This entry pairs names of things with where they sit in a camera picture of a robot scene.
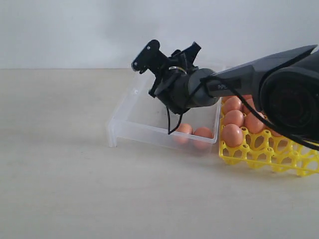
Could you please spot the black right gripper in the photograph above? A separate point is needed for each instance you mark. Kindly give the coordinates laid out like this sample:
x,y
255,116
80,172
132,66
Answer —
x,y
170,85

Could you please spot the clear plastic container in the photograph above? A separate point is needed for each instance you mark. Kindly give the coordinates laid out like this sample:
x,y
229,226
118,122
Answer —
x,y
140,117

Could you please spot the yellow plastic egg tray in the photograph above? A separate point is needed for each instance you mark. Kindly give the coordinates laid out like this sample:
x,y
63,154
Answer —
x,y
277,152

